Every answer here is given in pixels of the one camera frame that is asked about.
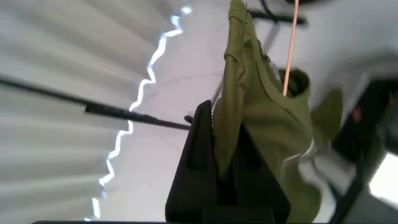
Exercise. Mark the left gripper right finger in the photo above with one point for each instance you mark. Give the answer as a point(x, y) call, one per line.
point(255, 183)

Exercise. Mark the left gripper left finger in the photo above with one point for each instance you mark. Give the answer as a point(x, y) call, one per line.
point(194, 174)

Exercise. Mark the green shirt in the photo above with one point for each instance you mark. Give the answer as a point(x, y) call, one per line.
point(273, 124)

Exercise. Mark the pink clothes hanger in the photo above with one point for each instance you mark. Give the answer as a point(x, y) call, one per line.
point(289, 49)

